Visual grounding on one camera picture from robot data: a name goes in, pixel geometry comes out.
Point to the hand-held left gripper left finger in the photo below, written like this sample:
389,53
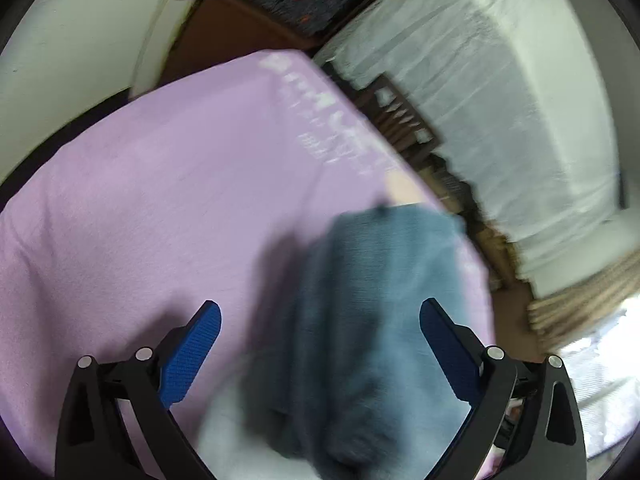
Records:
192,355

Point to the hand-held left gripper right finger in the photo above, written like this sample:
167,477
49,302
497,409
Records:
447,350

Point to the blue fleece garment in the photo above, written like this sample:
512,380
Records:
370,310

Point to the brown wooden cabinet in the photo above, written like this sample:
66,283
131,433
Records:
225,25

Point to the stack of tan cardboard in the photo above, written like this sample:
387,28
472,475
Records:
575,300

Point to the dark wooden chair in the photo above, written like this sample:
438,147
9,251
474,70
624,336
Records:
395,105

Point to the pink printed blanket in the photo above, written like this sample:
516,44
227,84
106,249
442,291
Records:
150,210

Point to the white lace cloth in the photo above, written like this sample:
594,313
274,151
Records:
500,110

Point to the white panel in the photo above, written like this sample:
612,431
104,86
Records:
160,40

